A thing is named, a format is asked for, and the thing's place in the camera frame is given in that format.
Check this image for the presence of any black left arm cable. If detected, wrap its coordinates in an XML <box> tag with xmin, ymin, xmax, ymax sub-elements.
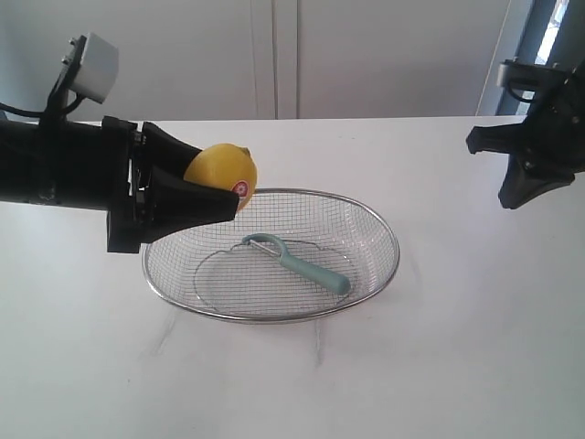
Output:
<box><xmin>0</xmin><ymin>91</ymin><xmax>83</xmax><ymax>121</ymax></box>

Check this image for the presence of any yellow lemon with sticker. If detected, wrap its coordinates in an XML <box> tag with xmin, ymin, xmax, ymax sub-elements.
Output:
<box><xmin>183</xmin><ymin>143</ymin><xmax>258</xmax><ymax>211</ymax></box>

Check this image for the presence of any oval wire mesh basket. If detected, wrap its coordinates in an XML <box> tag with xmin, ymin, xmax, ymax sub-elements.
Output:
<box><xmin>143</xmin><ymin>188</ymin><xmax>399</xmax><ymax>323</ymax></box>

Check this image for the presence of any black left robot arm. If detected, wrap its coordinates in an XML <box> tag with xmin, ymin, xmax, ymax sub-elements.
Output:
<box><xmin>1</xmin><ymin>116</ymin><xmax>239</xmax><ymax>253</ymax></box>

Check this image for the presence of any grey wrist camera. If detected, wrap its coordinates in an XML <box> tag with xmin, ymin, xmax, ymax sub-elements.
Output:
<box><xmin>64</xmin><ymin>32</ymin><xmax>119</xmax><ymax>104</ymax></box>
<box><xmin>495</xmin><ymin>59</ymin><xmax>570</xmax><ymax>91</ymax></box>

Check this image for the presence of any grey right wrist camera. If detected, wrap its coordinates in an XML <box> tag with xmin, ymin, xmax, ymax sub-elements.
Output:
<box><xmin>495</xmin><ymin>59</ymin><xmax>570</xmax><ymax>91</ymax></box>

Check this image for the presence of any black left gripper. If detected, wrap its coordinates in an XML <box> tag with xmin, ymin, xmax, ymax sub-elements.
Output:
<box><xmin>101</xmin><ymin>116</ymin><xmax>239</xmax><ymax>253</ymax></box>

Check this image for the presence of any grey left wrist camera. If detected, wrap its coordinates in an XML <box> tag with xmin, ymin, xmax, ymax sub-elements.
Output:
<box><xmin>64</xmin><ymin>32</ymin><xmax>119</xmax><ymax>104</ymax></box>

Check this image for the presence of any teal handled peeler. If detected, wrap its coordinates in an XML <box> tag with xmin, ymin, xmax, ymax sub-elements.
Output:
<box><xmin>241</xmin><ymin>233</ymin><xmax>351</xmax><ymax>294</ymax></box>

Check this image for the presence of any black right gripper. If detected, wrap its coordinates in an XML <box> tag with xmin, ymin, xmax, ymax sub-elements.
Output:
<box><xmin>465</xmin><ymin>68</ymin><xmax>584</xmax><ymax>209</ymax></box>

